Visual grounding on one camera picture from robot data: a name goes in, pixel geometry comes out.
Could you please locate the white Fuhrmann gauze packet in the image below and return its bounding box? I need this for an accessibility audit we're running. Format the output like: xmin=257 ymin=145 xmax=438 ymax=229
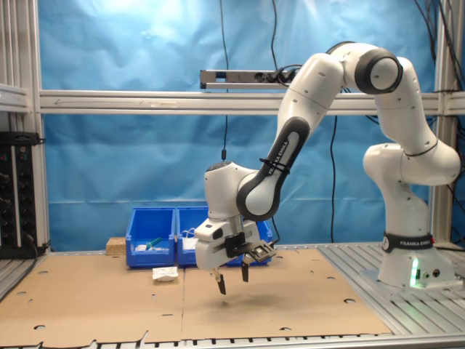
xmin=151 ymin=267 xmax=179 ymax=283

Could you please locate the stack of white face masks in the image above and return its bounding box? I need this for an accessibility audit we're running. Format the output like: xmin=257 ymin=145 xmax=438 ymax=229
xmin=181 ymin=228 xmax=201 ymax=252

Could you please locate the blue bin with face masks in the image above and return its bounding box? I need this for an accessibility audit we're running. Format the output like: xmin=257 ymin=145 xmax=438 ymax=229
xmin=175 ymin=206 xmax=211 ymax=268

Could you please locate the blue bin with small packet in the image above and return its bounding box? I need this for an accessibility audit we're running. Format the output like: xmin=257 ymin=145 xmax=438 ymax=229
xmin=225 ymin=217 xmax=274 ymax=268

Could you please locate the brown cardboard sheet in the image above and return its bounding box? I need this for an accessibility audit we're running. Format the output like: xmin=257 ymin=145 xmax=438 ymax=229
xmin=180 ymin=246 xmax=394 ymax=342
xmin=0 ymin=249 xmax=187 ymax=346

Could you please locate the blue bin with syringe packets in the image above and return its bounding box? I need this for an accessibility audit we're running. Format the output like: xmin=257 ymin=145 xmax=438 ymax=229
xmin=125 ymin=206 xmax=178 ymax=270

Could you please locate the chipboard block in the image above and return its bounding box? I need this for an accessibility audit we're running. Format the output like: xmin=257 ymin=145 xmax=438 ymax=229
xmin=106 ymin=237 xmax=129 ymax=253

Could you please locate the grey power strip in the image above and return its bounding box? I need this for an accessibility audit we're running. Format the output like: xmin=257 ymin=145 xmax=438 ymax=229
xmin=199 ymin=68 xmax=298 ymax=90

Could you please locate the black electronics rack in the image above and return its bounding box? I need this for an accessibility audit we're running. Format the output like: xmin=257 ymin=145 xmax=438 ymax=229
xmin=0 ymin=131 xmax=41 ymax=260

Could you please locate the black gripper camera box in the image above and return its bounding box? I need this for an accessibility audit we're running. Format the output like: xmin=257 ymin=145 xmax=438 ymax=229
xmin=223 ymin=234 xmax=275 ymax=265

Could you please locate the black cable tied to arm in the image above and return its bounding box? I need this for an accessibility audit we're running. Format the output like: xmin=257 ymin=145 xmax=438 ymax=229
xmin=258 ymin=156 xmax=292 ymax=249

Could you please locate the black cable down blue wall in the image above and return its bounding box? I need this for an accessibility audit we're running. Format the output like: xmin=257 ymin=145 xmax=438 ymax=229
xmin=328 ymin=115 xmax=339 ymax=244

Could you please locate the horizontal aluminium frame beam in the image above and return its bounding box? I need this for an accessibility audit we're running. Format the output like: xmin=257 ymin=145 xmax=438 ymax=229
xmin=38 ymin=89 xmax=442 ymax=116

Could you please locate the thin black hanging cable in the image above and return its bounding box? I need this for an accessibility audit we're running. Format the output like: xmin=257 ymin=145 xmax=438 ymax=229
xmin=219 ymin=0 xmax=230 ymax=161

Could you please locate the black cable into power strip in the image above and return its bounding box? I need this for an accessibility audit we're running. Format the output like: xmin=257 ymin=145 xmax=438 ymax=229
xmin=270 ymin=0 xmax=280 ymax=72

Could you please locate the aluminium frame post beside rack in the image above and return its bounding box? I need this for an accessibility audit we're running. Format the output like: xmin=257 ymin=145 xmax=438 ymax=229
xmin=0 ymin=0 xmax=51 ymax=255

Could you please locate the aluminium frame post with cables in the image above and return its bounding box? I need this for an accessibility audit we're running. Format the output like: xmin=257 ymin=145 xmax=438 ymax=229
xmin=431 ymin=0 xmax=465 ymax=248

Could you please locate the black cable bundle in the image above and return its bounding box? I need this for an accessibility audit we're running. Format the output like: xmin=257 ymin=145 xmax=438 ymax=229
xmin=412 ymin=0 xmax=465 ymax=92

